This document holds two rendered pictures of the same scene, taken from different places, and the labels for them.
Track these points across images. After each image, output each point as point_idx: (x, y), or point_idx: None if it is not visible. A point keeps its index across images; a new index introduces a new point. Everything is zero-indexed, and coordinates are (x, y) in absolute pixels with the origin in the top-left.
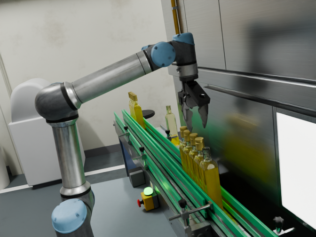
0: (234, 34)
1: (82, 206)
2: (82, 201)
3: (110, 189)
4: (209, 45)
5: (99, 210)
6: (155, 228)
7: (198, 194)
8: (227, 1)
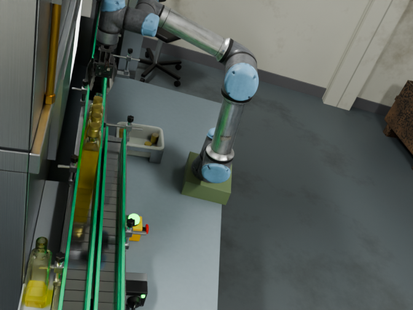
0: None
1: (210, 130)
2: (211, 135)
3: (179, 305)
4: (60, 19)
5: (195, 262)
6: (136, 203)
7: (107, 131)
8: None
